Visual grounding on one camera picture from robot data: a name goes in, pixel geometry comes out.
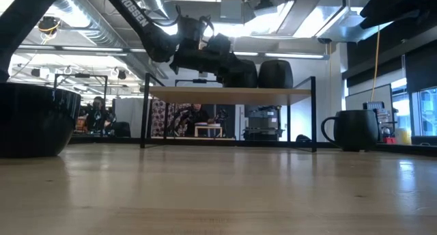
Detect yellow container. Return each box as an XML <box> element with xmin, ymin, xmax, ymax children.
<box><xmin>395</xmin><ymin>127</ymin><xmax>412</xmax><ymax>146</ymax></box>

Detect glossy all-black mug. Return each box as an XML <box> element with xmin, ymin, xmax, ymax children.
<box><xmin>0</xmin><ymin>81</ymin><xmax>82</xmax><ymax>159</ymax></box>

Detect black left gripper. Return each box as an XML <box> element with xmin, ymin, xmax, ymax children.
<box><xmin>169</xmin><ymin>49</ymin><xmax>246</xmax><ymax>78</ymax></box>

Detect white partition panel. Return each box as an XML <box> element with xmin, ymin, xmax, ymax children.
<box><xmin>114</xmin><ymin>97</ymin><xmax>147</xmax><ymax>139</ymax></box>

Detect wooden shelf riser black frame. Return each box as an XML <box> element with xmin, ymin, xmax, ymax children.
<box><xmin>139</xmin><ymin>72</ymin><xmax>318</xmax><ymax>153</ymax></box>

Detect black bag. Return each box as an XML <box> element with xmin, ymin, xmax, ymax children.
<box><xmin>111</xmin><ymin>121</ymin><xmax>132</xmax><ymax>138</ymax></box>

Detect matte all-black mug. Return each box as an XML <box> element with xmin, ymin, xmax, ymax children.
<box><xmin>221</xmin><ymin>58</ymin><xmax>259</xmax><ymax>89</ymax></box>

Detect person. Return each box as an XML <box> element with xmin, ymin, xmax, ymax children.
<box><xmin>85</xmin><ymin>96</ymin><xmax>115</xmax><ymax>135</ymax></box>
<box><xmin>177</xmin><ymin>103</ymin><xmax>221</xmax><ymax>137</ymax></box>

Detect patterned fabric panel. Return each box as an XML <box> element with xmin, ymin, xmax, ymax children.
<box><xmin>152</xmin><ymin>98</ymin><xmax>182</xmax><ymax>137</ymax></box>

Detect silver round duct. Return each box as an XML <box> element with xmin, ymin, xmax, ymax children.
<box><xmin>136</xmin><ymin>0</ymin><xmax>171</xmax><ymax>20</ymax></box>

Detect yellow hanging cable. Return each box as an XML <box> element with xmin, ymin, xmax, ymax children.
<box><xmin>371</xmin><ymin>25</ymin><xmax>381</xmax><ymax>102</ymax></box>

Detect fluorescent ceiling light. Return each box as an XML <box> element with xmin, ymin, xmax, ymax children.
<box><xmin>18</xmin><ymin>44</ymin><xmax>147</xmax><ymax>55</ymax></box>
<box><xmin>234</xmin><ymin>51</ymin><xmax>329</xmax><ymax>61</ymax></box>

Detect silver rectangular duct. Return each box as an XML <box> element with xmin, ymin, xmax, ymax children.
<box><xmin>276</xmin><ymin>0</ymin><xmax>393</xmax><ymax>44</ymax></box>

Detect small white shelf riser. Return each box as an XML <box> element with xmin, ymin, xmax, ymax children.
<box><xmin>194</xmin><ymin>124</ymin><xmax>224</xmax><ymax>138</ymax></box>

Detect grey junction box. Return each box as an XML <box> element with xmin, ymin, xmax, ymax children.
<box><xmin>220</xmin><ymin>0</ymin><xmax>245</xmax><ymax>24</ymax></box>

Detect black ceiling device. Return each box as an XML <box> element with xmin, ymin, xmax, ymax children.
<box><xmin>37</xmin><ymin>15</ymin><xmax>61</xmax><ymax>43</ymax></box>

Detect dark equipment cart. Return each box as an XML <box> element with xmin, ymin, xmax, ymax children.
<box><xmin>242</xmin><ymin>104</ymin><xmax>285</xmax><ymax>141</ymax></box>

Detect black aluminium table frame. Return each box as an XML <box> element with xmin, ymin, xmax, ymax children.
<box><xmin>68</xmin><ymin>135</ymin><xmax>437</xmax><ymax>158</ymax></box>

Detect black metal workstation frame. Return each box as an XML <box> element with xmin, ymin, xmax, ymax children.
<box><xmin>53</xmin><ymin>73</ymin><xmax>109</xmax><ymax>137</ymax></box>

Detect black mug red interior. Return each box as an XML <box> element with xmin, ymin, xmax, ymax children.
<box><xmin>257</xmin><ymin>59</ymin><xmax>294</xmax><ymax>89</ymax></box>

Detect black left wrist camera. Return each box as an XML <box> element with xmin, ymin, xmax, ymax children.
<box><xmin>203</xmin><ymin>32</ymin><xmax>232</xmax><ymax>57</ymax></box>

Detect black mug green interior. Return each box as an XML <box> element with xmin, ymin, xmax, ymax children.
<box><xmin>320</xmin><ymin>109</ymin><xmax>380</xmax><ymax>152</ymax></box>

